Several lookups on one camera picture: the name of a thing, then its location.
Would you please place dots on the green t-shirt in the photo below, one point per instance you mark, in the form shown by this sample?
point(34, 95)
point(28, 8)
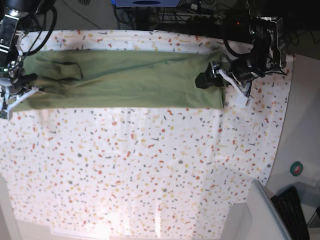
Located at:
point(111, 78)

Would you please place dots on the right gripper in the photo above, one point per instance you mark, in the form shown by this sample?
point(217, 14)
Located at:
point(16, 86)

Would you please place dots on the black keyboard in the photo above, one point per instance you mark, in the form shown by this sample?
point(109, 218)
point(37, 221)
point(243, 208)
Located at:
point(288, 205)

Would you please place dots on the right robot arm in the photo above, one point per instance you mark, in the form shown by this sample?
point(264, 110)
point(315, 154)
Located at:
point(17, 19)

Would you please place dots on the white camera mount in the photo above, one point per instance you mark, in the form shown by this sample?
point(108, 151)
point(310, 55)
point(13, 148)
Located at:
point(243, 99)
point(9, 102)

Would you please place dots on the terrazzo patterned tablecloth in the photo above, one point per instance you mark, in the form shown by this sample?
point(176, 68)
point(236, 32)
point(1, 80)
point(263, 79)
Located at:
point(141, 172)

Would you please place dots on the green tape roll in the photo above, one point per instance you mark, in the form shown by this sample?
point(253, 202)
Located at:
point(296, 168)

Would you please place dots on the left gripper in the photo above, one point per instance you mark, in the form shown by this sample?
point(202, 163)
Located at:
point(242, 72)

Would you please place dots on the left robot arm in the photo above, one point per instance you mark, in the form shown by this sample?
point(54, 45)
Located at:
point(265, 57)

